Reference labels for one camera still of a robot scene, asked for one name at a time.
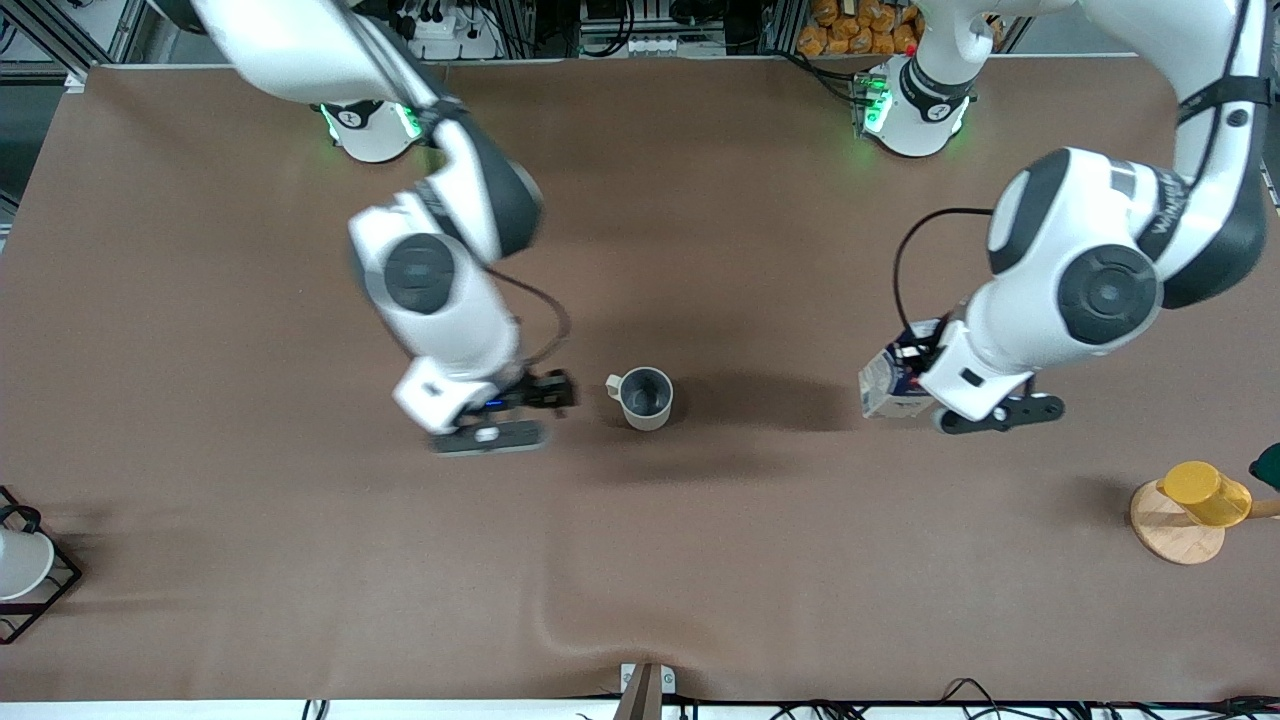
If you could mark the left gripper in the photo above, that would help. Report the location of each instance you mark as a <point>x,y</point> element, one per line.
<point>921,352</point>

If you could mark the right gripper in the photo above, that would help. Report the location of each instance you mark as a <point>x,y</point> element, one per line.
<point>537,391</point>

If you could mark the blue milk carton green cap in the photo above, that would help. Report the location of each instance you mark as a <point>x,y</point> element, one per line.
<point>885,395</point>

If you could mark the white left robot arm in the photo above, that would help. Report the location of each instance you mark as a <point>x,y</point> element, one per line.
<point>1100,220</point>

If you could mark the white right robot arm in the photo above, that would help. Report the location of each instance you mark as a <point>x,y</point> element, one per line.
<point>440,300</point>

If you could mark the round wooden cup stand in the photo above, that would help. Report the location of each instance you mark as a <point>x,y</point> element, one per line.
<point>1175,540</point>

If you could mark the yellow plastic cup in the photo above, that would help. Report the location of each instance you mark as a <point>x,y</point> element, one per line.
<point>1212,495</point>

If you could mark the white cup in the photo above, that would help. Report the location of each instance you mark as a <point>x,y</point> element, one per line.
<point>20,565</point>

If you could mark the brown table mat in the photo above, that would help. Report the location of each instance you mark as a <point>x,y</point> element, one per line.
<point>700,550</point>

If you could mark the orange snack bag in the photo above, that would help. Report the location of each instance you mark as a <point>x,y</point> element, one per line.
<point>850,30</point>

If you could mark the white power strip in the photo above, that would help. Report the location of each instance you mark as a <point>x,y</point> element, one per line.
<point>460,40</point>

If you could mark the dark green object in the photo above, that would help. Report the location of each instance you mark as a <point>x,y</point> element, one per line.
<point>1268,468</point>

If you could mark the small white socket strip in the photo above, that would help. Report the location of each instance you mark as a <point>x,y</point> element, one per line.
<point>665,46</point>

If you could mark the metal table edge bracket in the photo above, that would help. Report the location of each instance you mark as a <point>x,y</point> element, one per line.
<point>645,685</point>

